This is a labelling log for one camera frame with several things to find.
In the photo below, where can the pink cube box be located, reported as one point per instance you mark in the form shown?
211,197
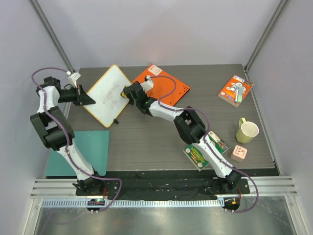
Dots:
238,154

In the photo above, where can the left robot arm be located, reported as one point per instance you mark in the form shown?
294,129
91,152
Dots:
56,133

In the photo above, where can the green book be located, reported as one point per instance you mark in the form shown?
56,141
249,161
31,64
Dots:
201,155

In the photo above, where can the teal mat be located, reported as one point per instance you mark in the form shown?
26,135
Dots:
93,145

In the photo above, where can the aluminium rail front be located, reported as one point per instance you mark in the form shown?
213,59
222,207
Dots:
60,194

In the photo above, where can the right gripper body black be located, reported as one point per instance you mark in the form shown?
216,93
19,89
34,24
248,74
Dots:
128,92

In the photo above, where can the marker pen on book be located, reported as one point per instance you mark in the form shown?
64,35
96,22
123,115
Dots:
239,94

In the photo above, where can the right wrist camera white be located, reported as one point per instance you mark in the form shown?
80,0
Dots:
148,83

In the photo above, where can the orange comic book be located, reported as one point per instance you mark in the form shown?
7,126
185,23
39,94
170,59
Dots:
228,91

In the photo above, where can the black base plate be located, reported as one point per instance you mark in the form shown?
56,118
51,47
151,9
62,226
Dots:
162,184

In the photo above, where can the yellow-framed whiteboard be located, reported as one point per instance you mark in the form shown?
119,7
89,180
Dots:
106,93

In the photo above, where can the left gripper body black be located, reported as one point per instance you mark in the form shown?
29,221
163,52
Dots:
69,96

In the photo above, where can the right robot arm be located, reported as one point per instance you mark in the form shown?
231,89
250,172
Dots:
191,130

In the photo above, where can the yellow-green mug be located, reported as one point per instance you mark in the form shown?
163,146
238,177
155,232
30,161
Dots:
247,131

